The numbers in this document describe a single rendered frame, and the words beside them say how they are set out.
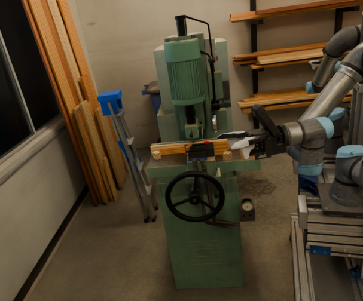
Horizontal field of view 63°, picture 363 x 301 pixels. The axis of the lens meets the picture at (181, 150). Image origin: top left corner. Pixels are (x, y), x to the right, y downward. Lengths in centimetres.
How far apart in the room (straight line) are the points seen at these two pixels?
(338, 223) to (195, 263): 90
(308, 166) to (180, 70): 77
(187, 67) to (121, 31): 257
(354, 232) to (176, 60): 110
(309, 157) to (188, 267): 119
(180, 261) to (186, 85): 107
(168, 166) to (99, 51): 273
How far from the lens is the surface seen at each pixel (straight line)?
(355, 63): 118
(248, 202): 161
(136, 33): 396
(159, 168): 158
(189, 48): 148
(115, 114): 233
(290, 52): 363
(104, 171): 300
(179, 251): 190
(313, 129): 100
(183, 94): 151
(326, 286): 189
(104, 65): 408
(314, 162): 105
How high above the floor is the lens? 159
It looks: 23 degrees down
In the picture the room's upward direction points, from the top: 8 degrees counter-clockwise
